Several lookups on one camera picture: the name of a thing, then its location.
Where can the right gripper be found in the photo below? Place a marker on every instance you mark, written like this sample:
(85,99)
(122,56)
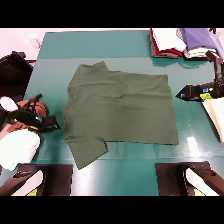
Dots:
(191,93)

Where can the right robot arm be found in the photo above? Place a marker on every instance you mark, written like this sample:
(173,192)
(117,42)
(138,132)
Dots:
(216,115)

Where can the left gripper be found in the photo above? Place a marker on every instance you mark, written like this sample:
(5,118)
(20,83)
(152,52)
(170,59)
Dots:
(45,122)

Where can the green T-shirt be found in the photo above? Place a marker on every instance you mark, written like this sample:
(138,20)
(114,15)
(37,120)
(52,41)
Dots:
(123,110)

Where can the orange-brown garment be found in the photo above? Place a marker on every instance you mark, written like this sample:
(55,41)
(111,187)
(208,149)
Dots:
(40,107)

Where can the purple garment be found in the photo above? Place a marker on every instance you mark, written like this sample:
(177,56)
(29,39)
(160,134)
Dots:
(200,37)

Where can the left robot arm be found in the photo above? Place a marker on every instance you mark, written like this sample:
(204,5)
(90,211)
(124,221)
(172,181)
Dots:
(17,148)

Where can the red garment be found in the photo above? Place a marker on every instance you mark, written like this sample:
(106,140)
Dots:
(164,53)

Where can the black garment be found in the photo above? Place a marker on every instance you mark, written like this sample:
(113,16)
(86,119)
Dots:
(13,75)

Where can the white garment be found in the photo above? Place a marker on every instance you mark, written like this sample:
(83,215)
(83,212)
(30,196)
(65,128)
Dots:
(166,39)

